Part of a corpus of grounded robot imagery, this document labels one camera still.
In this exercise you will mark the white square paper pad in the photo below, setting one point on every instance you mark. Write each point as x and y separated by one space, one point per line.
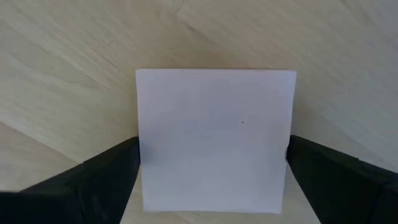
214 140

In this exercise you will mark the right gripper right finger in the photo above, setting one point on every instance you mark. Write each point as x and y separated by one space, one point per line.
342 193

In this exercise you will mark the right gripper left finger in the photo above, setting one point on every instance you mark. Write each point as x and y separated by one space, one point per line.
77 196

